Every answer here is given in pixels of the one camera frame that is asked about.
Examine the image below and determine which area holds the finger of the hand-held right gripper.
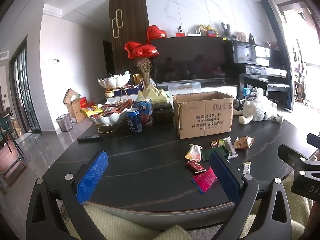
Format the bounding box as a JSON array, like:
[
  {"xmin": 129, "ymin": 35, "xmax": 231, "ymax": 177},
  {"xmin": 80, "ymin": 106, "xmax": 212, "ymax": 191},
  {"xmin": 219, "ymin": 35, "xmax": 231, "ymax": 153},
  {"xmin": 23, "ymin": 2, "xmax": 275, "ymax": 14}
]
[
  {"xmin": 277, "ymin": 144, "xmax": 316, "ymax": 166},
  {"xmin": 306, "ymin": 133, "xmax": 320, "ymax": 152}
]

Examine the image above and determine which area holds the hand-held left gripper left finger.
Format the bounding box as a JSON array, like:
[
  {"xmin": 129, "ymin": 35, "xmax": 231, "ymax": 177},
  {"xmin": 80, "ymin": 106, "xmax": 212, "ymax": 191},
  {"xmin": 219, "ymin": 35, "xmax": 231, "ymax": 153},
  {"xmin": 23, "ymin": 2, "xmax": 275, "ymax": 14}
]
[{"xmin": 26, "ymin": 151, "xmax": 109, "ymax": 240}]

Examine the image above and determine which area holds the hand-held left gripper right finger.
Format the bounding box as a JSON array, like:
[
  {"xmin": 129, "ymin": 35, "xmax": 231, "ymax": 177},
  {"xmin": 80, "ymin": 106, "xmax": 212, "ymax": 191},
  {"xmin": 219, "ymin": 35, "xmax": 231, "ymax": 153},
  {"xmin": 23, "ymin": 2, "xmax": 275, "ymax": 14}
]
[{"xmin": 209, "ymin": 151, "xmax": 293, "ymax": 240}]

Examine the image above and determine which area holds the tan biscuit packet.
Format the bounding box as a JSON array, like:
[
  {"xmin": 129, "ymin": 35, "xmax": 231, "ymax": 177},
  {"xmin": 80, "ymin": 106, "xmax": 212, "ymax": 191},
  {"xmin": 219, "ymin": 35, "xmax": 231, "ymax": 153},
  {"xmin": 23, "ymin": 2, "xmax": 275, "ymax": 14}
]
[{"xmin": 233, "ymin": 136, "xmax": 255, "ymax": 150}]

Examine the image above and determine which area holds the blue box of snacks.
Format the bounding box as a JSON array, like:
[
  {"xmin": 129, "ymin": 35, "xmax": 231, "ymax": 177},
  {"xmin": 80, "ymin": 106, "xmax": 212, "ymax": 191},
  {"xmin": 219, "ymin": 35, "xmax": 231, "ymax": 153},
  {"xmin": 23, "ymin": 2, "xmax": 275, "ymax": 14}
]
[{"xmin": 114, "ymin": 84, "xmax": 143, "ymax": 97}]

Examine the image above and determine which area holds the magenta snack packet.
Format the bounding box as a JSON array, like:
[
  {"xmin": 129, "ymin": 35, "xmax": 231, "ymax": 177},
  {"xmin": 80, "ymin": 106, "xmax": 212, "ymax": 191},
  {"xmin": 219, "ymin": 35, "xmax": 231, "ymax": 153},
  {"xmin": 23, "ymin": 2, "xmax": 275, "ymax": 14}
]
[{"xmin": 191, "ymin": 167, "xmax": 217, "ymax": 194}]

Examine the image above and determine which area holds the white green bar packet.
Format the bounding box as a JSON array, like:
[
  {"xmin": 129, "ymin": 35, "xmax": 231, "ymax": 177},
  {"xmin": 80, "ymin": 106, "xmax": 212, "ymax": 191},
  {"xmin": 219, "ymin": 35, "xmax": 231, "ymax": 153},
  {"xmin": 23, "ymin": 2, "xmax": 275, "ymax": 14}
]
[{"xmin": 223, "ymin": 136, "xmax": 238, "ymax": 159}]

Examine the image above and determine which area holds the dark green snack packet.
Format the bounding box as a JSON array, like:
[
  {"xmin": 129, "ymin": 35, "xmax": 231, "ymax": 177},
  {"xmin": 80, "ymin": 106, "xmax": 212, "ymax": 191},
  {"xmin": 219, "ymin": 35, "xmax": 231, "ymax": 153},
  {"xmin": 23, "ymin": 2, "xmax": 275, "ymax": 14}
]
[{"xmin": 201, "ymin": 147, "xmax": 229, "ymax": 162}]

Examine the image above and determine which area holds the dark red snack packet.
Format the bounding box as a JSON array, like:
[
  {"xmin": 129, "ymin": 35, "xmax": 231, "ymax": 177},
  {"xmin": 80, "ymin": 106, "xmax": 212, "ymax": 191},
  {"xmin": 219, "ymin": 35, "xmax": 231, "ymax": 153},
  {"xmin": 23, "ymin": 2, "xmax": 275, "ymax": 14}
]
[{"xmin": 185, "ymin": 159, "xmax": 207, "ymax": 174}]

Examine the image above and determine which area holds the black remote control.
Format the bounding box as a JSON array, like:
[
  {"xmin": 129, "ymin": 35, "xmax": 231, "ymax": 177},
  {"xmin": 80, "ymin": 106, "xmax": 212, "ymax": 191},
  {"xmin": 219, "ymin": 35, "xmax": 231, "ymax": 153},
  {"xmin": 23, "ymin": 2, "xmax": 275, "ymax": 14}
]
[{"xmin": 76, "ymin": 134, "xmax": 101, "ymax": 142}]

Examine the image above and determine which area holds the yellow white snack packet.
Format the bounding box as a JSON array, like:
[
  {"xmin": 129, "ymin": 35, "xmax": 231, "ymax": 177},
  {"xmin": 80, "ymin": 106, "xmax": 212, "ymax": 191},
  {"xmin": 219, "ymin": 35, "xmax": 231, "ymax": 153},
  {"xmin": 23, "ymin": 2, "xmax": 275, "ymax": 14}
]
[{"xmin": 184, "ymin": 144, "xmax": 203, "ymax": 161}]

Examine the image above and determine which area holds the cream knit cloth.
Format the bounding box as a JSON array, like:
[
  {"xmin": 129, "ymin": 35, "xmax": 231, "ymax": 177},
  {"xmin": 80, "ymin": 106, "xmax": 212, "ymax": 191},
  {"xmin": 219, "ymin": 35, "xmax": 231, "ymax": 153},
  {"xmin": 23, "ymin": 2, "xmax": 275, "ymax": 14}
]
[{"xmin": 56, "ymin": 172, "xmax": 320, "ymax": 240}]

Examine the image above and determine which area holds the white plush sheep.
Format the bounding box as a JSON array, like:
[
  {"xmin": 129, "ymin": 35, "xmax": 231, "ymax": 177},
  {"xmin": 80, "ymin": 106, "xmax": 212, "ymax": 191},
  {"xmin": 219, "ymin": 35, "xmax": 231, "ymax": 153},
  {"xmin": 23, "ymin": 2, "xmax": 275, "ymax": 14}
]
[{"xmin": 237, "ymin": 88, "xmax": 284, "ymax": 125}]

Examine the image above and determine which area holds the grey trash bin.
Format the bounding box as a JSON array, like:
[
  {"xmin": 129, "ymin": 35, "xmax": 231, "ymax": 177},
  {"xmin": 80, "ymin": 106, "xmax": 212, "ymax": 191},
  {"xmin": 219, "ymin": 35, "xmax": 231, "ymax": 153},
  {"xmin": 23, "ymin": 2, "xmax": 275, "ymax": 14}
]
[{"xmin": 56, "ymin": 113, "xmax": 73, "ymax": 132}]

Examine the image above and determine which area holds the black piano bench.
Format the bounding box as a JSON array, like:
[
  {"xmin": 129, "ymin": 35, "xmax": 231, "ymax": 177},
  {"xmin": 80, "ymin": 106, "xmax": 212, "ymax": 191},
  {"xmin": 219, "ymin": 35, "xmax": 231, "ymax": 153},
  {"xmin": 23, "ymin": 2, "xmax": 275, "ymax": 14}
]
[{"xmin": 266, "ymin": 83, "xmax": 290, "ymax": 103}]

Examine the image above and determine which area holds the brown floor cardboard box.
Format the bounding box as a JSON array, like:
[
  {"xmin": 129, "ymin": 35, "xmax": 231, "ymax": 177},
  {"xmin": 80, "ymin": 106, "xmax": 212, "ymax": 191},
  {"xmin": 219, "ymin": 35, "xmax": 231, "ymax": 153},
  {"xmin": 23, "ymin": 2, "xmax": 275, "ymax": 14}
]
[{"xmin": 65, "ymin": 97, "xmax": 88, "ymax": 123}]

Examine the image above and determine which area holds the blue soda can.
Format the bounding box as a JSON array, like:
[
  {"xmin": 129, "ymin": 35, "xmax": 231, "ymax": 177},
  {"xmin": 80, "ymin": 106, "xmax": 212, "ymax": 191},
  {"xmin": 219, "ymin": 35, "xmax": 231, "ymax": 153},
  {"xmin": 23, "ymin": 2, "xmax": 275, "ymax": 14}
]
[{"xmin": 126, "ymin": 108, "xmax": 143, "ymax": 134}]

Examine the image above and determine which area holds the pile of assorted snack packets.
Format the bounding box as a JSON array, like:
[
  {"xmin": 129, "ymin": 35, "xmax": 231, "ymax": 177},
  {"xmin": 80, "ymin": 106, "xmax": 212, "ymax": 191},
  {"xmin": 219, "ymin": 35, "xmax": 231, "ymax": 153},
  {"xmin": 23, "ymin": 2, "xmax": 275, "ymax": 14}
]
[{"xmin": 80, "ymin": 99, "xmax": 133, "ymax": 118}]

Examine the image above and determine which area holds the blue snack canister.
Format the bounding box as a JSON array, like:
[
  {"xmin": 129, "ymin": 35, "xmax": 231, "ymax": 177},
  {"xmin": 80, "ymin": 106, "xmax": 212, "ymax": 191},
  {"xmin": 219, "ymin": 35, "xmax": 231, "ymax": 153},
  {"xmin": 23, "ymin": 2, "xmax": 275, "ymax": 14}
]
[{"xmin": 133, "ymin": 97, "xmax": 154, "ymax": 127}]

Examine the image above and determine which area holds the wooden chair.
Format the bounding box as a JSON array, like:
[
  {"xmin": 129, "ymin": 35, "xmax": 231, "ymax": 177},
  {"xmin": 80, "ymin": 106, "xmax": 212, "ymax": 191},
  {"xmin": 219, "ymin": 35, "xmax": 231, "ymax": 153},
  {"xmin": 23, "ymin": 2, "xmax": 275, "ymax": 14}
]
[{"xmin": 0, "ymin": 107, "xmax": 28, "ymax": 193}]

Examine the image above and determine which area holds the flat cardboard piece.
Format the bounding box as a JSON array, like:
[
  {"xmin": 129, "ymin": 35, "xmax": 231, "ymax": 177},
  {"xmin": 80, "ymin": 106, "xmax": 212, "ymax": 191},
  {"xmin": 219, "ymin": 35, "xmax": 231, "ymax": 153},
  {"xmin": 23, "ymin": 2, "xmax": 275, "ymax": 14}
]
[{"xmin": 62, "ymin": 88, "xmax": 81, "ymax": 105}]

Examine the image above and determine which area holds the white television cabinet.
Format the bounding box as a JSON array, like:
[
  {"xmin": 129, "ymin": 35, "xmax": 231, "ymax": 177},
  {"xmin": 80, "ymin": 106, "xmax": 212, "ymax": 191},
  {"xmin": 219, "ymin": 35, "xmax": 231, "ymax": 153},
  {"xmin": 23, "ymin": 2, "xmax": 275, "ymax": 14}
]
[{"xmin": 110, "ymin": 79, "xmax": 238, "ymax": 100}]

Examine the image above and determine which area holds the dark storage box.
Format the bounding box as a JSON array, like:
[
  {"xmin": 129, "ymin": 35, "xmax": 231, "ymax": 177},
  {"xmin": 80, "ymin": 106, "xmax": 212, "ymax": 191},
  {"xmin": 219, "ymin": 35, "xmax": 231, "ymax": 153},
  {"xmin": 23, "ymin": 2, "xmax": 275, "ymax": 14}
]
[{"xmin": 152, "ymin": 102, "xmax": 174, "ymax": 124}]

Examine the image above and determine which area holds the clear plastic storage box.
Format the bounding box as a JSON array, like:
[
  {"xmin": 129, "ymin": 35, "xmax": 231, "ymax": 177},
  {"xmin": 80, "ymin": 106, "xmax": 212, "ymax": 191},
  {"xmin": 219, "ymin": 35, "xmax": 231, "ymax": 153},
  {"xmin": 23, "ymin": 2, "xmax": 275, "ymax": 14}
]
[{"xmin": 168, "ymin": 82, "xmax": 202, "ymax": 98}]

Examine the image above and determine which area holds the white two-tier shell snack stand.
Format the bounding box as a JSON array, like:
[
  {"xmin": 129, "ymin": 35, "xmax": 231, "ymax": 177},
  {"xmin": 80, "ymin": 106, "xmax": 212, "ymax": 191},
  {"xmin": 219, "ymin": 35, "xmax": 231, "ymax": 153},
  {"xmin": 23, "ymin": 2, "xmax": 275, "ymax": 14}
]
[{"xmin": 89, "ymin": 74, "xmax": 132, "ymax": 133}]

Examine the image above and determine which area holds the black upright piano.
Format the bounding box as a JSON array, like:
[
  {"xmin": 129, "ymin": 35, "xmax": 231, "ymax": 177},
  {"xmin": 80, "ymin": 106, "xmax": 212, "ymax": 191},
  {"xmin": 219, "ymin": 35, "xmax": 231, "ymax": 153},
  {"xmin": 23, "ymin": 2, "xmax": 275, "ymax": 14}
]
[{"xmin": 230, "ymin": 39, "xmax": 288, "ymax": 98}]

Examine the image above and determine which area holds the gold gift bag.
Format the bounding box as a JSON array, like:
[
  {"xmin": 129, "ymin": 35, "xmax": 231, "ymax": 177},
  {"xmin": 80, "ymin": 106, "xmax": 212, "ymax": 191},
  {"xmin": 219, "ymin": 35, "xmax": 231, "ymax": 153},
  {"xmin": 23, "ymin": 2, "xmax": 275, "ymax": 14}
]
[{"xmin": 133, "ymin": 74, "xmax": 144, "ymax": 90}]

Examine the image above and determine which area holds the black framed glass door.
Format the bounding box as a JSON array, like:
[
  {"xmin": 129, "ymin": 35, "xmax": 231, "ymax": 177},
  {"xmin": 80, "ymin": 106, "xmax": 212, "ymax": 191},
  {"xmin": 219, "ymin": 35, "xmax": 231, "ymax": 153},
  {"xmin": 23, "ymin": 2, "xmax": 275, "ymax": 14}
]
[{"xmin": 9, "ymin": 36, "xmax": 42, "ymax": 133}]

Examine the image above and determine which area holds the dried flower bouquet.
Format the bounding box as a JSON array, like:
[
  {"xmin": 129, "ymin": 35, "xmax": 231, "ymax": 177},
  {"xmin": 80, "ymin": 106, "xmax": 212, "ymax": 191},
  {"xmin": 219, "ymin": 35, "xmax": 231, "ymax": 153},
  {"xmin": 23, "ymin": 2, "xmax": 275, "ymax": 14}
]
[{"xmin": 135, "ymin": 56, "xmax": 153, "ymax": 90}]

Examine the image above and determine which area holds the large black television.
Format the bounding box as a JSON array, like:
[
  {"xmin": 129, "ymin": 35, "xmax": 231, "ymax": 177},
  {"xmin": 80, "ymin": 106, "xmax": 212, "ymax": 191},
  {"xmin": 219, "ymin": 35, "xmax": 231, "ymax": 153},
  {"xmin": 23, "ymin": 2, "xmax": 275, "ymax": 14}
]
[{"xmin": 150, "ymin": 36, "xmax": 234, "ymax": 84}]

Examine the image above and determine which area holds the red heart balloon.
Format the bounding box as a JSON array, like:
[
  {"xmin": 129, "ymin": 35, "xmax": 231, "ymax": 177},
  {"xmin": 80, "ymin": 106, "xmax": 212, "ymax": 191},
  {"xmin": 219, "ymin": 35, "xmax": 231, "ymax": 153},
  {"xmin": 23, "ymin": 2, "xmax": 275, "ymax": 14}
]
[
  {"xmin": 146, "ymin": 25, "xmax": 167, "ymax": 43},
  {"xmin": 124, "ymin": 41, "xmax": 142, "ymax": 60},
  {"xmin": 132, "ymin": 44, "xmax": 159, "ymax": 59}
]

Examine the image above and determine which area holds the dark rabbit figurine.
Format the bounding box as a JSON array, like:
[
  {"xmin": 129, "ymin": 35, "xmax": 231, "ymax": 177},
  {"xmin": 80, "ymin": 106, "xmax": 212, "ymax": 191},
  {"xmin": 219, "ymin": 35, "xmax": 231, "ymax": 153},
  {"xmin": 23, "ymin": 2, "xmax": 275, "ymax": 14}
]
[{"xmin": 221, "ymin": 22, "xmax": 232, "ymax": 38}]

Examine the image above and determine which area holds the yellow toy figurine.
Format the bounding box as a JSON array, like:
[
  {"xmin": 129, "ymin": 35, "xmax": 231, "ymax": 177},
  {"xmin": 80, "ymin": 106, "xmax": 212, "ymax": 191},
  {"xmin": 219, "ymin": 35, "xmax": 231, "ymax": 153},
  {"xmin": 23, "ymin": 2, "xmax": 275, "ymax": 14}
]
[{"xmin": 196, "ymin": 24, "xmax": 218, "ymax": 37}]

